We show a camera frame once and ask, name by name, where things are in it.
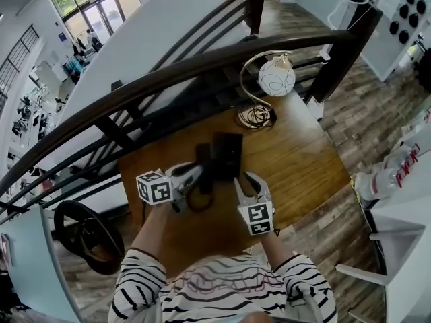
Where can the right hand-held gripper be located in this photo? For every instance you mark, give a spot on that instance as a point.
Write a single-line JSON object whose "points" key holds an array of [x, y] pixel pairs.
{"points": [[256, 219]]}

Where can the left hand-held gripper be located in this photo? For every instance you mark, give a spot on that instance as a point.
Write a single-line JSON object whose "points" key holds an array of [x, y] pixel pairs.
{"points": [[155, 187]]}

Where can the person's left forearm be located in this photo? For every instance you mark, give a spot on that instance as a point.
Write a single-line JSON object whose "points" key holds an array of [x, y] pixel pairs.
{"points": [[151, 227]]}

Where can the person's right forearm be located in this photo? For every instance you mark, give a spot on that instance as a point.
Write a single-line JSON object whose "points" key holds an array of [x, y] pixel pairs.
{"points": [[274, 247]]}

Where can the black rectangular box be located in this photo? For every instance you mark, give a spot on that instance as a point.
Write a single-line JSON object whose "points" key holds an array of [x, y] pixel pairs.
{"points": [[229, 153]]}

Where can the yellow black hazard tape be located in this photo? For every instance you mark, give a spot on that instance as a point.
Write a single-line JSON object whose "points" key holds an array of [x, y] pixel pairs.
{"points": [[356, 192]]}

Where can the black white striped shirt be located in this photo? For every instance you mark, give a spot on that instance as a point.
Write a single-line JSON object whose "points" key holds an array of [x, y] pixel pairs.
{"points": [[219, 291]]}

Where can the white globe desk lamp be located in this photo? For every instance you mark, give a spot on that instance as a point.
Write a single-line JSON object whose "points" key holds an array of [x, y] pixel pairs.
{"points": [[276, 77]]}

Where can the clear plastic water jug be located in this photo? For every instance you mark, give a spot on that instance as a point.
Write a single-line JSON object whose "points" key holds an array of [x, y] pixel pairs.
{"points": [[387, 173]]}

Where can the white desk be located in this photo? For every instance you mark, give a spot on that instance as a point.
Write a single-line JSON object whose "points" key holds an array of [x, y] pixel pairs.
{"points": [[404, 247]]}

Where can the pale blue partition panel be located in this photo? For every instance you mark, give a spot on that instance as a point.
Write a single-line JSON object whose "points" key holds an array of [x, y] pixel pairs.
{"points": [[30, 264]]}

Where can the red book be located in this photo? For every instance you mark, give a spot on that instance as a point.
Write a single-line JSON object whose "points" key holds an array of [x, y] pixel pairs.
{"points": [[6, 251]]}

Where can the thick dark wooden post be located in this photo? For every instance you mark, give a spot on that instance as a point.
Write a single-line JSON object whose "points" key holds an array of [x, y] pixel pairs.
{"points": [[340, 59]]}

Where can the slim dark wooden post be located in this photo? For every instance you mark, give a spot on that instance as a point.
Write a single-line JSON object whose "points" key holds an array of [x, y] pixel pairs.
{"points": [[256, 5]]}

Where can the group of black wall-hung caps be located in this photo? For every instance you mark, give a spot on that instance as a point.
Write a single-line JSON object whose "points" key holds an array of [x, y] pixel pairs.
{"points": [[404, 12]]}

